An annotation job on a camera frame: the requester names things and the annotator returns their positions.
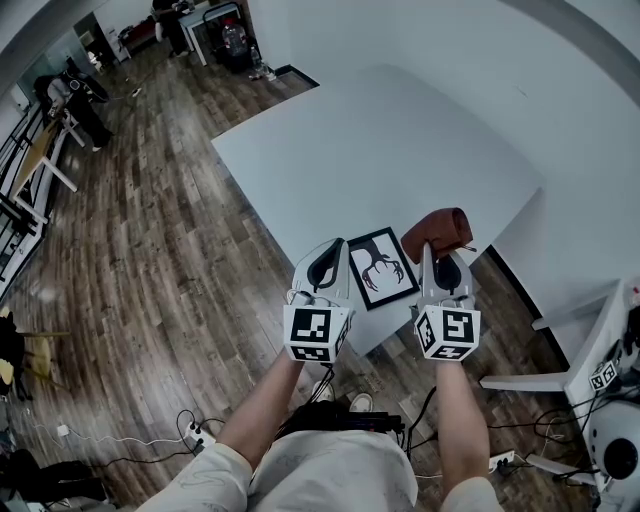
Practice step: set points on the clear water jug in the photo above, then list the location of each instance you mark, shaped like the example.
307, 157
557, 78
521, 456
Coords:
233, 37

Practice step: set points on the small white table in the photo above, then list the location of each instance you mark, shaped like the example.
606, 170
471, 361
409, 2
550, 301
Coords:
200, 22

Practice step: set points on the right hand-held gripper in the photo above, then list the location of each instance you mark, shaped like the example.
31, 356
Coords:
452, 327

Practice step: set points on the black-white patterned cube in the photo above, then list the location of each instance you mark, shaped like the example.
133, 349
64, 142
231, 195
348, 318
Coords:
603, 376

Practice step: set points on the black cart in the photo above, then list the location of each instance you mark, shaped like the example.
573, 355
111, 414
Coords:
235, 62

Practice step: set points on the long white bar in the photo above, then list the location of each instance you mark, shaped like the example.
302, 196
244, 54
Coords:
560, 467

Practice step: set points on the large white table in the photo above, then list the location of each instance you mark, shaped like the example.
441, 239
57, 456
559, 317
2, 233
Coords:
375, 150

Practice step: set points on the black waist box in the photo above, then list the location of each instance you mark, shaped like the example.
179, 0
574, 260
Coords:
360, 422

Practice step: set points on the white power strip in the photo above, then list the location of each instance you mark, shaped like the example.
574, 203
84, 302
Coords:
501, 460
200, 437

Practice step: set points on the black framed deer antler picture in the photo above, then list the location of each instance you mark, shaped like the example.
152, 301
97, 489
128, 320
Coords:
382, 270

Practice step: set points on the person's white shirt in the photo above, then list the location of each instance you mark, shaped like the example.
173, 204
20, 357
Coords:
330, 475

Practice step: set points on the wood-top desk with white legs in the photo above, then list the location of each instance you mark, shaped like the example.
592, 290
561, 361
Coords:
37, 150

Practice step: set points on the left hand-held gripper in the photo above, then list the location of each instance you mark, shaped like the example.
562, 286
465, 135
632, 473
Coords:
312, 325

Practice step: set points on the brown woven cloth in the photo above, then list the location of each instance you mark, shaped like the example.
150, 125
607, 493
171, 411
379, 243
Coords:
440, 230

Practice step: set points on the white power adapter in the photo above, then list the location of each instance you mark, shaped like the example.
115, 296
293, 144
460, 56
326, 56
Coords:
63, 430

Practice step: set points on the white round device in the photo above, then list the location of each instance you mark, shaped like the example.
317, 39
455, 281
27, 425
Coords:
617, 450

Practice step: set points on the white side table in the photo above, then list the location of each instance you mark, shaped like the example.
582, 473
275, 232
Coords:
575, 345

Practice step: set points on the person's right forearm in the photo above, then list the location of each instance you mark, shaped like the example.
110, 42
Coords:
462, 425

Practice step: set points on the black jacket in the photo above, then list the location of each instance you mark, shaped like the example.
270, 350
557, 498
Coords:
7, 345

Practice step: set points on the small plastic bottle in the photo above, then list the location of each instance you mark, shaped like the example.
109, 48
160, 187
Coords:
256, 60

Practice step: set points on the black metal railing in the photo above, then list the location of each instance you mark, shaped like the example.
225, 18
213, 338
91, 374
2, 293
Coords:
15, 145

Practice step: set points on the person's white shoe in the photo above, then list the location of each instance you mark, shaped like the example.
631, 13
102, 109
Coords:
362, 402
322, 391

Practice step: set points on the person's left forearm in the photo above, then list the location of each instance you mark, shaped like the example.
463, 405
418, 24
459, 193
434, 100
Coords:
265, 405

